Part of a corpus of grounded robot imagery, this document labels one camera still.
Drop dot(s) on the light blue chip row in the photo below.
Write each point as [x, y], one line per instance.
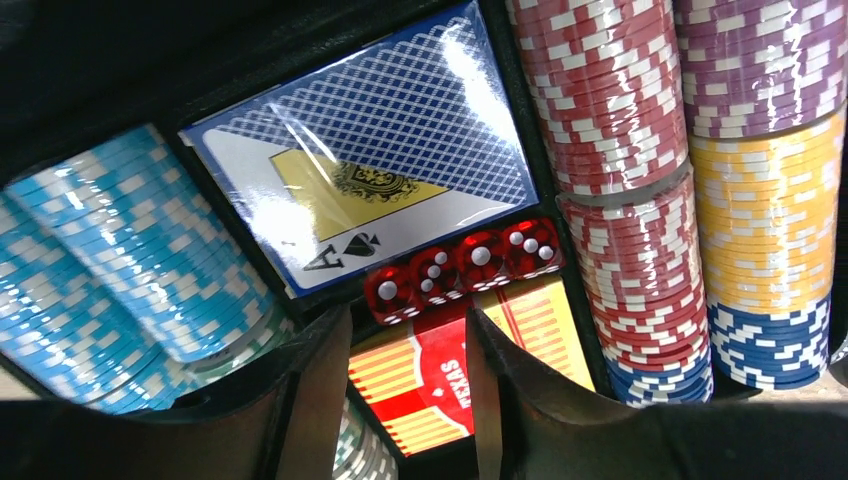
[64, 328]
[128, 211]

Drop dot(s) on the red texas card deck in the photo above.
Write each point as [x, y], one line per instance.
[414, 377]

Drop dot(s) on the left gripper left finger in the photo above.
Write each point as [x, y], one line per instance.
[276, 418]

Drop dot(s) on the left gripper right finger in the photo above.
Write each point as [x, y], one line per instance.
[531, 422]

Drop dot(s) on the red poker chip row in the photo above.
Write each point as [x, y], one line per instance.
[606, 81]

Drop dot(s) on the purple yellow chip row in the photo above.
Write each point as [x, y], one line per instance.
[765, 97]

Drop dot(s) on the red die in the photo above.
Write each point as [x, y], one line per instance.
[435, 276]
[481, 260]
[532, 248]
[391, 296]

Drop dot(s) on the blue card deck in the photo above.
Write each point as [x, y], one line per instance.
[404, 143]

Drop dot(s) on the black poker chip case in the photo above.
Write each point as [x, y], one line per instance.
[75, 73]

